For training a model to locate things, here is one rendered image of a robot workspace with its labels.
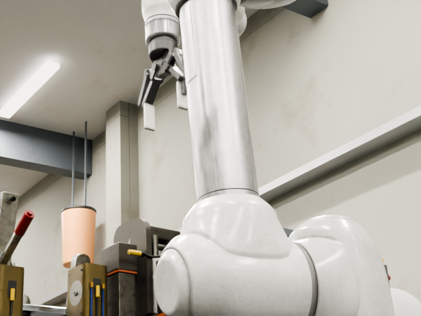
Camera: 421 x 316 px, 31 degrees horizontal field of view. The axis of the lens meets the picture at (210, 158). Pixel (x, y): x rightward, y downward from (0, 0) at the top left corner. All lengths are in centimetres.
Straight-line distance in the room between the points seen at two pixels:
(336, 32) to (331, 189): 119
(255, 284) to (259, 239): 7
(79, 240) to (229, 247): 682
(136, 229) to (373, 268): 65
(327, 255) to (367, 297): 9
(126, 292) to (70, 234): 631
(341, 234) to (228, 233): 21
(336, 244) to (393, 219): 379
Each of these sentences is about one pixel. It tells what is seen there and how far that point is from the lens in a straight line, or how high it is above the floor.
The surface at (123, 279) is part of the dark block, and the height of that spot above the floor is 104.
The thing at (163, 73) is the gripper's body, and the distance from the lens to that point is 191.
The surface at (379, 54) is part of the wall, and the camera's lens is 542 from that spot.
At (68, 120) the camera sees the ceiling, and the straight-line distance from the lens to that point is 844.
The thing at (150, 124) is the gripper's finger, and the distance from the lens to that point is 191.
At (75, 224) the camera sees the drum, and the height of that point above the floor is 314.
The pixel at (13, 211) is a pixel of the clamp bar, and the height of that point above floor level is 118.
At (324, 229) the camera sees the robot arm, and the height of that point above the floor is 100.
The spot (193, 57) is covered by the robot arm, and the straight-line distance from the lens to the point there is 130.
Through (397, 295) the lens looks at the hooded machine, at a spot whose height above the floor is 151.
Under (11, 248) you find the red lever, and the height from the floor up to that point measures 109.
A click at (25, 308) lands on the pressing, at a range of 169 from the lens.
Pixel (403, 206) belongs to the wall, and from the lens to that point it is 498.
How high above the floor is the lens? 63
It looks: 23 degrees up
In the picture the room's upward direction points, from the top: 3 degrees counter-clockwise
